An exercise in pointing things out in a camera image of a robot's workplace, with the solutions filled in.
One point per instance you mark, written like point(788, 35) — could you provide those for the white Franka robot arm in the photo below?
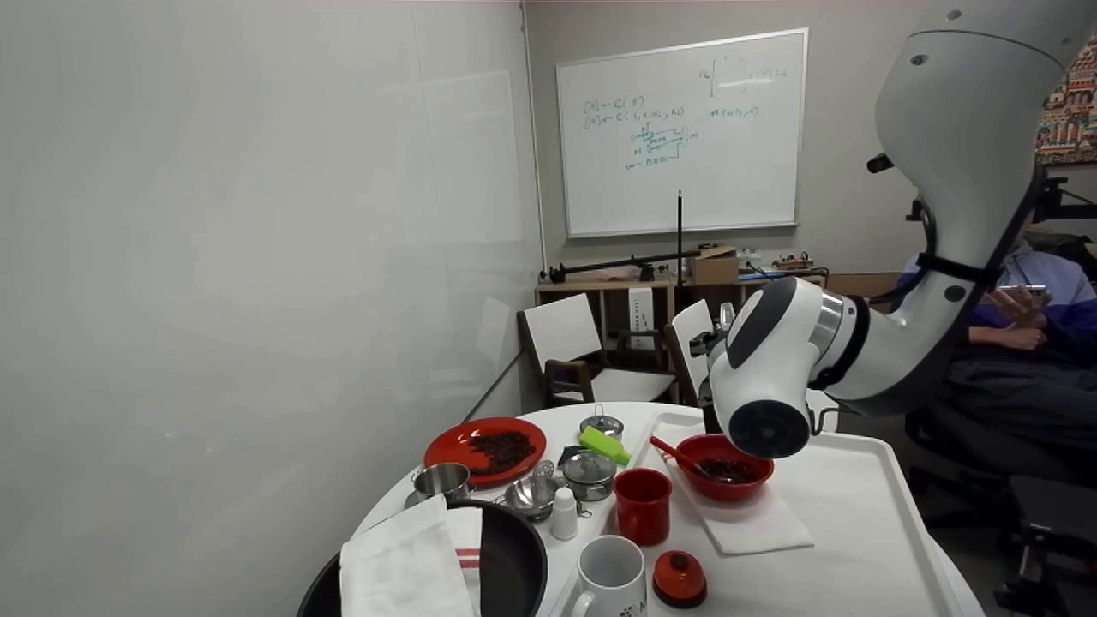
point(970, 140)

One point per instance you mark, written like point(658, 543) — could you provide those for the steel measuring cup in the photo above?
point(530, 500)

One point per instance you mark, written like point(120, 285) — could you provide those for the small steel cup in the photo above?
point(443, 482)

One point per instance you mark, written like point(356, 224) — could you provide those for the red cup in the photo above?
point(641, 508)

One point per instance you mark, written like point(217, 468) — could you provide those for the red bowl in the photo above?
point(726, 468)

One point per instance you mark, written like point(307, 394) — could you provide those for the white chair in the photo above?
point(694, 336)
point(560, 332)

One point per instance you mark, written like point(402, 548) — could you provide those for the black tripod rod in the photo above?
point(619, 262)

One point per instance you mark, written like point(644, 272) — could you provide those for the red plate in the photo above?
point(483, 452)

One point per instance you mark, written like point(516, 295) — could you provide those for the cardboard box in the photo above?
point(715, 265)

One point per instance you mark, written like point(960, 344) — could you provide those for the small white bottle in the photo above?
point(563, 517)

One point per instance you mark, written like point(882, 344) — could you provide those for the whiteboard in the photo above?
point(687, 131)

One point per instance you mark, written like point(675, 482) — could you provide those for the black frying pan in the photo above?
point(516, 561)

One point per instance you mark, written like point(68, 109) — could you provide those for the white mug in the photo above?
point(610, 578)

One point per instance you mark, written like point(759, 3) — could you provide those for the white cloth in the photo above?
point(400, 561)

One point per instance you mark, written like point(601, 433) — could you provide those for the small orange round lid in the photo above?
point(679, 578)

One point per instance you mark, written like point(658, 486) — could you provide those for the white tray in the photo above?
point(868, 536)

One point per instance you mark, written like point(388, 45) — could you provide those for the handheld tablet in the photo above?
point(1025, 295)

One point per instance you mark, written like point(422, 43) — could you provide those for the seated person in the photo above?
point(1051, 377)

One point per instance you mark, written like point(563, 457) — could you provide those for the black office chair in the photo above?
point(1051, 536)

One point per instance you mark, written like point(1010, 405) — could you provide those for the colourful wall poster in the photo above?
point(1073, 116)

